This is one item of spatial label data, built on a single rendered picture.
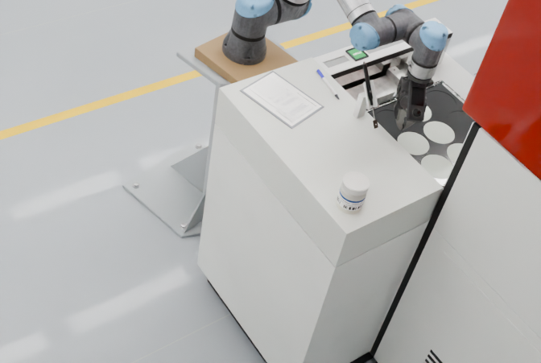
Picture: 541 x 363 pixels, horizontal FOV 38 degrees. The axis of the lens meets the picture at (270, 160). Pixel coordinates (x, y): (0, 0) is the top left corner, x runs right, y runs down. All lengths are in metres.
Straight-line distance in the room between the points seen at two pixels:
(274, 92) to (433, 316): 0.84
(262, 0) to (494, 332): 1.22
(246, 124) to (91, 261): 1.08
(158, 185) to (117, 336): 0.73
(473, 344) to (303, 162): 0.74
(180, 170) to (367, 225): 1.44
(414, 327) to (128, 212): 1.28
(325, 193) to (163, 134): 1.57
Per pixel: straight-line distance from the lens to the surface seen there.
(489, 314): 2.30
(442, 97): 2.62
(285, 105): 2.32
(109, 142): 3.51
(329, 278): 2.19
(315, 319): 2.36
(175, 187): 3.32
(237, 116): 2.30
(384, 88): 2.61
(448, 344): 2.51
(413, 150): 2.40
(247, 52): 2.61
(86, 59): 3.93
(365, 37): 2.10
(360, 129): 2.31
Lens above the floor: 2.50
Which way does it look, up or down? 45 degrees down
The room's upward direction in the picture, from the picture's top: 12 degrees clockwise
